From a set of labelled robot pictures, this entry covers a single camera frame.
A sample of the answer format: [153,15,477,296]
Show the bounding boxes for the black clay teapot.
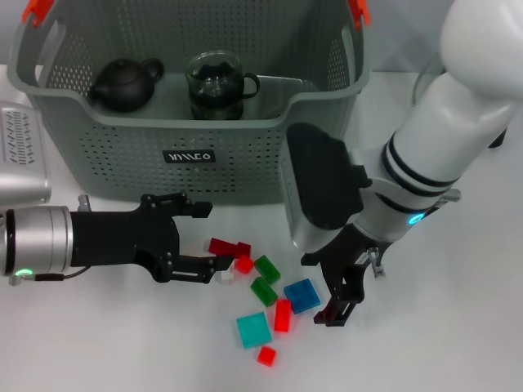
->
[87,57,166,114]

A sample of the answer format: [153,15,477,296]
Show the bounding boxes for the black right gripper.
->
[301,223,383,328]

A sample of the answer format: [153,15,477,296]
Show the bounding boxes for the blue square toy brick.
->
[283,278,322,314]

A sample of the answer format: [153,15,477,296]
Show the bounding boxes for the orange bin handle clip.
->
[346,0,372,32]
[20,0,55,28]

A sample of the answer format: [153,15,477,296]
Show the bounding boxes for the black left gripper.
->
[69,192,235,286]

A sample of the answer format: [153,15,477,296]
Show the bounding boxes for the dark red toy brick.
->
[208,238,251,259]

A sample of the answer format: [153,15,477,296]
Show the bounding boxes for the left arm dark cable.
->
[7,265,89,287]

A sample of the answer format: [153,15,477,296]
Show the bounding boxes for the green toy brick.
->
[249,276,279,308]
[253,255,282,285]

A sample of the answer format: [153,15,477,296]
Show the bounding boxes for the grey perforated plastic storage bin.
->
[6,0,373,206]

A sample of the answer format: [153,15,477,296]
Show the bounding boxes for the teal square toy brick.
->
[235,312,273,350]

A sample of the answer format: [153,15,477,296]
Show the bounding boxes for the long red toy brick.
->
[273,298,293,332]

